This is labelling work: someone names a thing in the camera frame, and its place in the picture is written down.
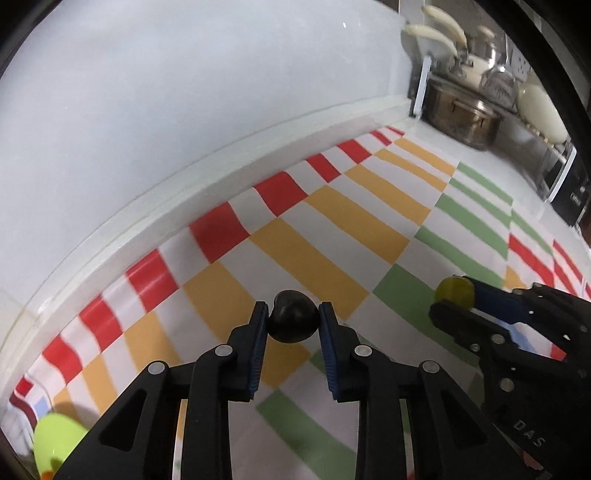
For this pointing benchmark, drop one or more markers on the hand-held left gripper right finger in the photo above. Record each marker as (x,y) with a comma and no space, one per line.
(330,357)

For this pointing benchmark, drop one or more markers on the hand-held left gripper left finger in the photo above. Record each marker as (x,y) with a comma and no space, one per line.
(258,353)

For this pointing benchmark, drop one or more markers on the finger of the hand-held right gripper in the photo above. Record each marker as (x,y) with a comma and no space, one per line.
(494,301)
(455,323)

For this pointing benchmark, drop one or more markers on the green persimmon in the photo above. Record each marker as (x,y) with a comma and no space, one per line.
(455,290)

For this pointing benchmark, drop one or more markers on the dark plum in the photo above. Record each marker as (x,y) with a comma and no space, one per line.
(293,321)

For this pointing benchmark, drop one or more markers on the lime green plate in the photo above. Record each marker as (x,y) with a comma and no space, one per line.
(53,436)

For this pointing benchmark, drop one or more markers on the black kitchen appliance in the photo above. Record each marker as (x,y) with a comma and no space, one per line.
(577,194)

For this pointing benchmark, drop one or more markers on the striped colourful tablecloth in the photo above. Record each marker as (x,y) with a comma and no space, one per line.
(323,207)

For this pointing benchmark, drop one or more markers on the white oval dish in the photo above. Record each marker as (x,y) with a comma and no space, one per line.
(541,110)

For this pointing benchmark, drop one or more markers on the small orange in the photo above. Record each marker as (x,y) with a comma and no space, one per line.
(47,475)

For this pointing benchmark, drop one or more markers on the white plastic rack frame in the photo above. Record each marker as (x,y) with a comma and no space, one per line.
(421,87)

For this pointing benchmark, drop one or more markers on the white wall socket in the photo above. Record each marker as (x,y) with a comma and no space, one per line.
(521,62)

